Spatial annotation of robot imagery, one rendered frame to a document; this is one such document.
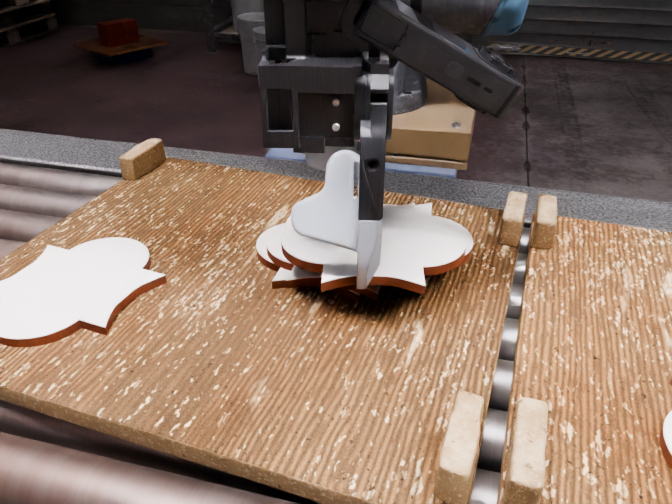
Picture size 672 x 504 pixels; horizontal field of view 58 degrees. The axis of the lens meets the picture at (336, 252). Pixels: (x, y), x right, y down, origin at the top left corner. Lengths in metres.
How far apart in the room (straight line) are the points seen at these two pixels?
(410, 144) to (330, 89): 0.47
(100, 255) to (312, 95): 0.24
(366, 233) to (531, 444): 0.15
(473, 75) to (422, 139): 0.44
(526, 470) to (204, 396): 0.19
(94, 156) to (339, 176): 0.47
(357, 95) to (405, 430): 0.20
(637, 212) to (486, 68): 0.34
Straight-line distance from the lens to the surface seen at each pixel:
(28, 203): 0.72
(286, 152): 0.88
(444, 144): 0.83
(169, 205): 0.61
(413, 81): 0.90
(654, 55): 5.30
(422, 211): 0.51
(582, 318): 0.48
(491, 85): 0.40
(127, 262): 0.51
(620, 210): 0.69
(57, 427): 0.44
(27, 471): 0.41
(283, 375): 0.40
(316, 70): 0.37
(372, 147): 0.36
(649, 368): 0.45
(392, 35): 0.38
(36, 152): 0.85
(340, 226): 0.39
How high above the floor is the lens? 1.21
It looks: 32 degrees down
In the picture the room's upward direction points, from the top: straight up
